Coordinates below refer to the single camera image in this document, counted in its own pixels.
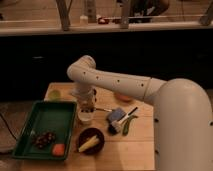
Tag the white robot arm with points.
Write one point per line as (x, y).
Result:
(182, 113)

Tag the red object on shelf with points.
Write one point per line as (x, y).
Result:
(103, 21)

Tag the green plastic tray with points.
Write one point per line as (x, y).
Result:
(46, 116)

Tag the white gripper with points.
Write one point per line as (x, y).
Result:
(87, 102)

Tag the dark grape bunch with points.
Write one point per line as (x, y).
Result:
(44, 139)

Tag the metal spoon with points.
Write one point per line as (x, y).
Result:
(103, 109)

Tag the orange carrot piece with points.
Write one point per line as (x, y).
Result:
(58, 150)

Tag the blue sponge block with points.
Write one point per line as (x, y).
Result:
(115, 115)

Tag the dark brown bowl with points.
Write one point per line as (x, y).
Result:
(86, 135)

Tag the black white brush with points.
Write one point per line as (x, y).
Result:
(115, 125)

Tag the white paper cup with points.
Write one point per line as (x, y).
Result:
(85, 116)

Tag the green pea pod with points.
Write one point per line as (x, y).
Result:
(127, 125)

